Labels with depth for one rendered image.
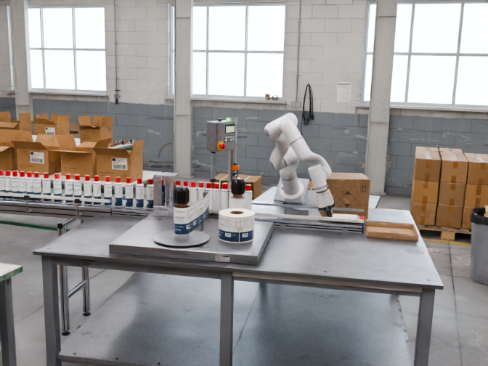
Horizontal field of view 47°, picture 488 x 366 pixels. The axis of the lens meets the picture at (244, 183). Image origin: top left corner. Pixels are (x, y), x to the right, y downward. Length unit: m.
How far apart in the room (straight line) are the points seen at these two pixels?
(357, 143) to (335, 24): 1.83
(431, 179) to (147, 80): 5.29
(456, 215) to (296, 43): 3.83
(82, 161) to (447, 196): 3.90
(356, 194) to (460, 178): 2.93
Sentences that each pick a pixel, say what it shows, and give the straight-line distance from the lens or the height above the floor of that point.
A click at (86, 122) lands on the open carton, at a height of 1.05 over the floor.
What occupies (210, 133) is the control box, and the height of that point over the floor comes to 1.40.
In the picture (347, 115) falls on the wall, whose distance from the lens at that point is 8.83.
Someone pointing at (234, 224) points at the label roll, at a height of 0.99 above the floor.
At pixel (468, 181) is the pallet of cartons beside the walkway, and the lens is 6.60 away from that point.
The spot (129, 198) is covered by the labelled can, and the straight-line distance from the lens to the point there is 3.81.
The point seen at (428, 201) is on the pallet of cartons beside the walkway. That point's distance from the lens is 6.61.
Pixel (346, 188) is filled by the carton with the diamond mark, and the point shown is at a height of 1.06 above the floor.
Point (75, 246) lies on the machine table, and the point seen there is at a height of 0.83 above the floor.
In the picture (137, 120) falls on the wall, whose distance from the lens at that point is 9.99.
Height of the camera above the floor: 1.80
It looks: 11 degrees down
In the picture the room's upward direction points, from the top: 1 degrees clockwise
